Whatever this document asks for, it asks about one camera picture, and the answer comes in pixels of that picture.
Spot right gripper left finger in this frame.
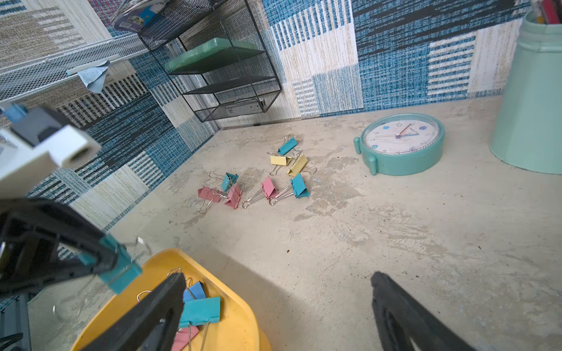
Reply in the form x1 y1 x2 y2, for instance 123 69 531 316
83 273 186 350

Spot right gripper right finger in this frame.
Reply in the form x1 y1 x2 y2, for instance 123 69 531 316
371 271 474 350

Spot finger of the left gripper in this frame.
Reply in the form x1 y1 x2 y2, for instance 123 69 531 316
26 206 119 285

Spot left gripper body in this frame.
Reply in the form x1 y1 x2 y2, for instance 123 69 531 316
1 198 56 294

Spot pink binder clip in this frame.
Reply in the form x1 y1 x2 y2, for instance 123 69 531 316
242 175 278 209
213 184 243 209
171 326 199 351

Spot blue binder clip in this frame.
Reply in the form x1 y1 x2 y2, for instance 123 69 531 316
167 268 207 302

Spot teal binder clip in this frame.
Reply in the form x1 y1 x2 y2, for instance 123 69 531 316
269 173 310 206
98 234 152 295
179 297 221 350
277 135 298 156
209 172 239 192

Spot yellow plastic storage box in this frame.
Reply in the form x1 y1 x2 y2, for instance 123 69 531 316
73 249 271 350

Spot light blue cloth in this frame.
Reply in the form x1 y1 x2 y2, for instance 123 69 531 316
66 59 111 94

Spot mint green alarm clock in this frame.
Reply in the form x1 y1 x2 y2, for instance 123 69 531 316
354 113 445 176

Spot magazines on shelf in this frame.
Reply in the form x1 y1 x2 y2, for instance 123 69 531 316
110 0 171 34

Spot mint green pen holder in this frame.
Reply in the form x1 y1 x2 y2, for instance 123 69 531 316
490 12 561 175

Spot green tray on shelf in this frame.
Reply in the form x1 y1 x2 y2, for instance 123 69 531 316
164 37 265 75

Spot pens in holder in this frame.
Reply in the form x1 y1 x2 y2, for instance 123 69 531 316
531 0 561 25

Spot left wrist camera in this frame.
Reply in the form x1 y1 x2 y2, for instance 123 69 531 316
1 103 102 200

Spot white wire mesh basket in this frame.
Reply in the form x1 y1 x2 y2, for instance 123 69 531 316
1 35 148 102

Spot black wire mesh shelf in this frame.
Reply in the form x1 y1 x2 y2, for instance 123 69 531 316
138 1 282 122

